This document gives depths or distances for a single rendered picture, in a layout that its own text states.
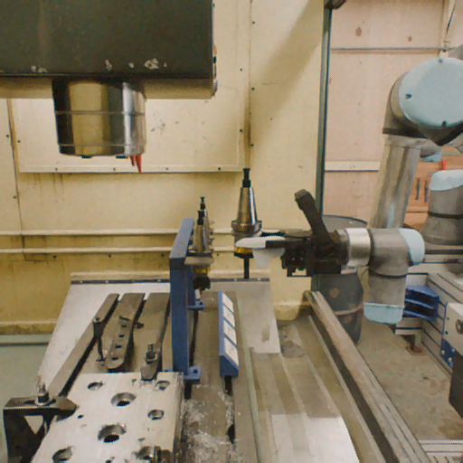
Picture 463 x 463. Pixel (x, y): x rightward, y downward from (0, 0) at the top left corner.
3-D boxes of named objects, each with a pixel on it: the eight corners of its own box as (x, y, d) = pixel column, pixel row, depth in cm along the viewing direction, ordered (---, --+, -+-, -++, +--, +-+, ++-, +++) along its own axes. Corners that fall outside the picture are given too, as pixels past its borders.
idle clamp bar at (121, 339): (134, 339, 128) (133, 319, 127) (124, 390, 103) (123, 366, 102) (118, 340, 128) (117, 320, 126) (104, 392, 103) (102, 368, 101)
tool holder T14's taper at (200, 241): (193, 247, 110) (192, 222, 108) (210, 247, 110) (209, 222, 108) (191, 251, 105) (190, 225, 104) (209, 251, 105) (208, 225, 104)
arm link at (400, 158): (385, 71, 93) (344, 277, 105) (396, 63, 83) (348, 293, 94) (439, 77, 92) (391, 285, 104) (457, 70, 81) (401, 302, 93)
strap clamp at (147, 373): (163, 382, 106) (161, 327, 103) (156, 417, 94) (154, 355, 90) (150, 382, 106) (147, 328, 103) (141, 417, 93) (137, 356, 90)
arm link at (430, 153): (407, 161, 167) (410, 133, 164) (431, 160, 169) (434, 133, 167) (420, 163, 159) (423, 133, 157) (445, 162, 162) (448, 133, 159)
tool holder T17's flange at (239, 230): (231, 230, 85) (231, 218, 84) (262, 231, 85) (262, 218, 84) (229, 238, 79) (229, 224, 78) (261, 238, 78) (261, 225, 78)
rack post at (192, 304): (204, 303, 155) (203, 224, 148) (203, 309, 150) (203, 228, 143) (177, 304, 154) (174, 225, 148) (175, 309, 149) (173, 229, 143)
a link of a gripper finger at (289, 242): (268, 250, 76) (311, 247, 79) (268, 241, 76) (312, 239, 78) (259, 243, 81) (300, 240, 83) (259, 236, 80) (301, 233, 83)
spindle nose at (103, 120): (79, 152, 86) (74, 90, 83) (156, 152, 85) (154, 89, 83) (40, 156, 71) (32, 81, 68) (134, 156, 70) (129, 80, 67)
